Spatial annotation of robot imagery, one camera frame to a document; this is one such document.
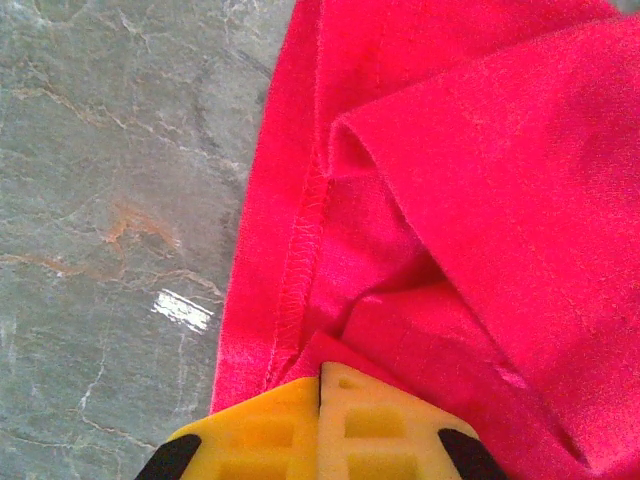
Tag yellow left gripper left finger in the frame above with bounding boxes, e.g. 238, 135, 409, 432
134, 377, 322, 480

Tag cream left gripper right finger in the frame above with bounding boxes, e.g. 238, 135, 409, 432
319, 362, 511, 480

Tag red t-shirt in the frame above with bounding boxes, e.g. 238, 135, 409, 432
209, 0, 640, 480

